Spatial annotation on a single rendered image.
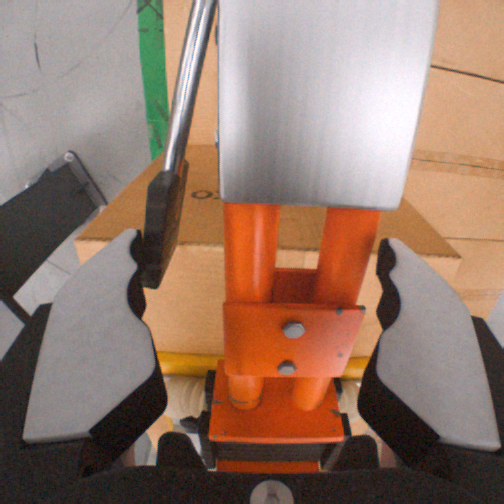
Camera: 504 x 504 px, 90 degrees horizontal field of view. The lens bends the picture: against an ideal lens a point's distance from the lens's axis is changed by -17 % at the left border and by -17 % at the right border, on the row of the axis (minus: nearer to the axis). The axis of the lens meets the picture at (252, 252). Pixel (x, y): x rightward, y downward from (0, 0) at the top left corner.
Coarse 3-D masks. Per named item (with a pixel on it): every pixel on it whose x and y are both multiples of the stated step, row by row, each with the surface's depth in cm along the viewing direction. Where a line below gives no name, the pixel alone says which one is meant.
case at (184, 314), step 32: (160, 160) 50; (192, 160) 51; (128, 192) 38; (192, 192) 38; (96, 224) 30; (128, 224) 30; (192, 224) 31; (288, 224) 32; (320, 224) 32; (384, 224) 33; (416, 224) 34; (192, 256) 28; (288, 256) 28; (448, 256) 28; (160, 288) 30; (192, 288) 30; (224, 288) 30; (160, 320) 33; (192, 320) 33; (192, 352) 36; (352, 352) 35; (160, 416) 46
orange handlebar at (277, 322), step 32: (224, 224) 12; (256, 224) 11; (352, 224) 11; (224, 256) 13; (256, 256) 11; (320, 256) 12; (352, 256) 11; (256, 288) 12; (288, 288) 15; (320, 288) 13; (352, 288) 12; (224, 320) 13; (256, 320) 13; (288, 320) 13; (320, 320) 13; (352, 320) 13; (224, 352) 14; (256, 352) 14; (288, 352) 14; (320, 352) 14; (256, 384) 16; (320, 384) 16
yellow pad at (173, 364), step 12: (168, 360) 35; (180, 360) 35; (192, 360) 35; (204, 360) 35; (216, 360) 35; (168, 372) 35; (180, 372) 35; (192, 372) 35; (204, 372) 35; (168, 420) 43; (180, 420) 37; (192, 420) 37
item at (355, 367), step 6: (348, 360) 35; (354, 360) 35; (360, 360) 35; (366, 360) 35; (348, 366) 35; (354, 366) 35; (360, 366) 35; (348, 372) 35; (354, 372) 35; (360, 372) 35; (342, 378) 36; (348, 378) 36; (354, 378) 36; (360, 378) 36; (360, 384) 36
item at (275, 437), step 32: (224, 384) 19; (288, 384) 19; (224, 416) 17; (256, 416) 17; (288, 416) 17; (320, 416) 17; (224, 448) 20; (256, 448) 20; (288, 448) 20; (320, 448) 20
